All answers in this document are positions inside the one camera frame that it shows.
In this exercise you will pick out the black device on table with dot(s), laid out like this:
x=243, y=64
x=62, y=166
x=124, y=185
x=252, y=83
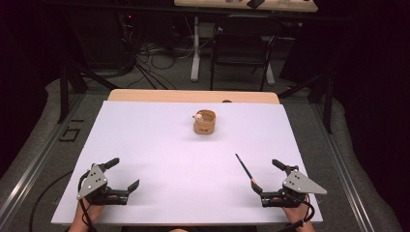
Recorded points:
x=255, y=3

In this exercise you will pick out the small pale figurine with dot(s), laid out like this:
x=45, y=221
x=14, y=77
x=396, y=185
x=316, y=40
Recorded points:
x=199, y=117

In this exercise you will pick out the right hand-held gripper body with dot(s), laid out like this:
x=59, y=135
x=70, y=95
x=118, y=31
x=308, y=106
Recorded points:
x=299, y=184

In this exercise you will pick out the black pencil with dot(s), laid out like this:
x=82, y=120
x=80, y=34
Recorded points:
x=244, y=167

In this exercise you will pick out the white board sheet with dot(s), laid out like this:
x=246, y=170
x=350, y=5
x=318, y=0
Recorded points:
x=161, y=145

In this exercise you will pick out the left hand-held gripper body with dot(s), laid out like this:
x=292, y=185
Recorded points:
x=93, y=180

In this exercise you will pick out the round wooden pen holder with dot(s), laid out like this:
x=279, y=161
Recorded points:
x=204, y=128

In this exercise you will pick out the white table leg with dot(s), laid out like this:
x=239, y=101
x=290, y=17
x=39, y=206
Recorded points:
x=270, y=79
x=195, y=58

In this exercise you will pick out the wooden background table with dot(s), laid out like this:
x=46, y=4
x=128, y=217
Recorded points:
x=277, y=5

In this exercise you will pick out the person's left hand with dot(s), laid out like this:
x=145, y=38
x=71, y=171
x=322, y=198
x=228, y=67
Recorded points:
x=92, y=212

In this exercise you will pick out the person's right hand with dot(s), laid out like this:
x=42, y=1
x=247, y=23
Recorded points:
x=298, y=213

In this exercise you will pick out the dark table grommet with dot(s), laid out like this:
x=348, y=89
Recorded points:
x=227, y=101

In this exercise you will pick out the black folding chair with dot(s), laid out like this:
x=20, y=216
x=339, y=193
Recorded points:
x=240, y=48

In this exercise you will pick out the aluminium floor rail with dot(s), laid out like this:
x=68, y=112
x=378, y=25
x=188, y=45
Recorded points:
x=38, y=154
x=343, y=170

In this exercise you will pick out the black metal stand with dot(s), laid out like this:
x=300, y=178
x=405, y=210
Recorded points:
x=328, y=106
x=64, y=96

